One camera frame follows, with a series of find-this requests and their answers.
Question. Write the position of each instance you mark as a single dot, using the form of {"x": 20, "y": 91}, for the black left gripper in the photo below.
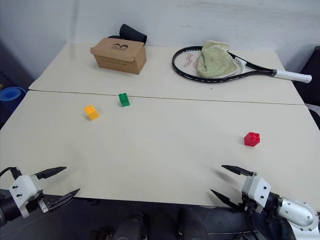
{"x": 35, "y": 203}

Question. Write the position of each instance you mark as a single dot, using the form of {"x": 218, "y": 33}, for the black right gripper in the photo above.
{"x": 251, "y": 203}

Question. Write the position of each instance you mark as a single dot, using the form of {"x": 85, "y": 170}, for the red toy brick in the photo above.
{"x": 252, "y": 139}

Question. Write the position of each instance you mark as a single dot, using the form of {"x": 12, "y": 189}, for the dark rounded shape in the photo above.
{"x": 132, "y": 226}
{"x": 192, "y": 223}

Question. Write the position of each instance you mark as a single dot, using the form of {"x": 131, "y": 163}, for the yellow toy brick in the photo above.
{"x": 92, "y": 113}

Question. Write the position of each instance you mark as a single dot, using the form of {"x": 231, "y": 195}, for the blue rolled foam mat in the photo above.
{"x": 11, "y": 96}

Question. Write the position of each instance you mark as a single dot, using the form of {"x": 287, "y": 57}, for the green toy brick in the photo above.
{"x": 124, "y": 100}

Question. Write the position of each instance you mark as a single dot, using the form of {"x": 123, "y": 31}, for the black white tennis racket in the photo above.
{"x": 250, "y": 67}

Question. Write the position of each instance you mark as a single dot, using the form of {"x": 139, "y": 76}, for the light green towel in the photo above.
{"x": 215, "y": 60}

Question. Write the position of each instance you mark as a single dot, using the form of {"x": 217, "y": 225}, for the brown cardboard box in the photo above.
{"x": 117, "y": 56}

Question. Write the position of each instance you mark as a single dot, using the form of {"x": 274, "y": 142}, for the black rolled cylinder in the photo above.
{"x": 132, "y": 33}

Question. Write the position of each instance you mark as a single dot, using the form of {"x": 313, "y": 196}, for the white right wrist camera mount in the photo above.
{"x": 260, "y": 187}

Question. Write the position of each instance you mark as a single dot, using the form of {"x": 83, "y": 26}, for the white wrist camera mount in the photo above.
{"x": 23, "y": 186}
{"x": 260, "y": 187}

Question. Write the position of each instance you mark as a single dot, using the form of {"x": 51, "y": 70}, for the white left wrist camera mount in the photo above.
{"x": 23, "y": 186}

